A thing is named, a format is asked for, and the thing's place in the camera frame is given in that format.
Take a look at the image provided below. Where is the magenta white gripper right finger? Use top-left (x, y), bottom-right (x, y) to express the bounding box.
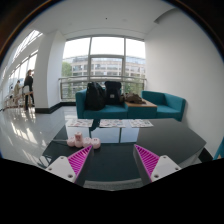
top-left (133, 144), bottom-right (180, 185)

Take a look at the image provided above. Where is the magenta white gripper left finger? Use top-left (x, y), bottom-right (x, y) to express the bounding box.
top-left (46, 145), bottom-right (93, 186)

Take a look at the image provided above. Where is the pink charger plug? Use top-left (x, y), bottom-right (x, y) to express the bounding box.
top-left (75, 132), bottom-right (83, 148)

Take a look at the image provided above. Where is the left printed magazine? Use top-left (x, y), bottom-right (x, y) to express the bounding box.
top-left (67, 119), bottom-right (93, 127)

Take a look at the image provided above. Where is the printed magazine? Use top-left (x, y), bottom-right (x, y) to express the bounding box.
top-left (100, 119), bottom-right (125, 128)
top-left (67, 119), bottom-right (93, 127)
top-left (130, 119), bottom-right (153, 128)

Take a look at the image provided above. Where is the right printed magazine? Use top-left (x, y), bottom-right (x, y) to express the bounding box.
top-left (130, 119), bottom-right (153, 128)

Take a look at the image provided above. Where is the middle printed magazine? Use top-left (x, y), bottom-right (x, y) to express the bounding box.
top-left (100, 119), bottom-right (125, 128)

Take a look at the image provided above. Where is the teal sofa right seat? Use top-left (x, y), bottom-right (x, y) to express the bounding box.
top-left (127, 90), bottom-right (187, 122)

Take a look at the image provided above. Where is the teal sofa seat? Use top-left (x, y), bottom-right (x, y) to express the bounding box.
top-left (127, 90), bottom-right (187, 122)
top-left (76, 89), bottom-right (128, 119)

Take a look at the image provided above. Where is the wooden sofa side table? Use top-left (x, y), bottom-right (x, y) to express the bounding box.
top-left (125, 99), bottom-right (157, 108)

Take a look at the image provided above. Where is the teal sofa left seat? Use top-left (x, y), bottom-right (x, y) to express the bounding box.
top-left (76, 89), bottom-right (128, 119)

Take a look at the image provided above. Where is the teal chair at right edge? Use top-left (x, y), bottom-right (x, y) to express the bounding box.
top-left (214, 138), bottom-right (224, 160)

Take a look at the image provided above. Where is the black backpack left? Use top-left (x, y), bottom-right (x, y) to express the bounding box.
top-left (85, 82), bottom-right (105, 111)

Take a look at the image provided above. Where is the black backpack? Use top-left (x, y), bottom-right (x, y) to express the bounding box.
top-left (85, 82), bottom-right (105, 111)
top-left (105, 81), bottom-right (121, 105)

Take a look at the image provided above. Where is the brown bag on table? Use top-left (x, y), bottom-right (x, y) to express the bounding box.
top-left (120, 93), bottom-right (144, 104)

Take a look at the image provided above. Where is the black backpack right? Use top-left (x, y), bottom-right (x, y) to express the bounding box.
top-left (105, 81), bottom-right (121, 105)

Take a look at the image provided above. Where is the metal window railing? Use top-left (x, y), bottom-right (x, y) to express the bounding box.
top-left (59, 75), bottom-right (146, 101)

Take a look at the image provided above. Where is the standing person in black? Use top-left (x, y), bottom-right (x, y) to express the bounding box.
top-left (24, 70), bottom-right (34, 110)

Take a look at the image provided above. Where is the seated person in beige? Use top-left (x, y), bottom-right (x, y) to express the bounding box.
top-left (13, 80), bottom-right (21, 106)

